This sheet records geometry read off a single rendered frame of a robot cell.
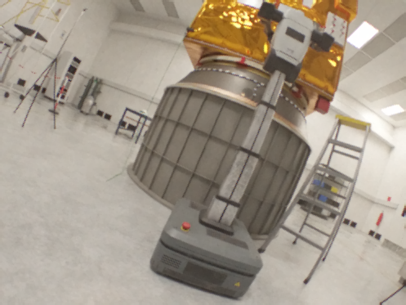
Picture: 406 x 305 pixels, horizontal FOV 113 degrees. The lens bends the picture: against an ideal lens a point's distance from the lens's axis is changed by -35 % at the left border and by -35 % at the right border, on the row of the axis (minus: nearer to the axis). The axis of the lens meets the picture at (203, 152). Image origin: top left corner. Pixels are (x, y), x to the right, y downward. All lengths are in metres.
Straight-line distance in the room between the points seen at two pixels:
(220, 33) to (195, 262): 2.32
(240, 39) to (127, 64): 7.54
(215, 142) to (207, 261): 1.18
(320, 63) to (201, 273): 2.42
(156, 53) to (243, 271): 8.86
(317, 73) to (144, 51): 8.00
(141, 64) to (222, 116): 7.60
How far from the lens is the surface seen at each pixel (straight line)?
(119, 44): 10.37
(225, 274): 1.01
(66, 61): 8.70
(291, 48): 1.33
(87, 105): 8.44
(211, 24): 2.67
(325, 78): 2.59
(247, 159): 1.12
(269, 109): 1.18
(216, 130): 1.89
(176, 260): 0.98
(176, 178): 1.97
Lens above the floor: 0.64
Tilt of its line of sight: 1 degrees down
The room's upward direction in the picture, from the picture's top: 24 degrees clockwise
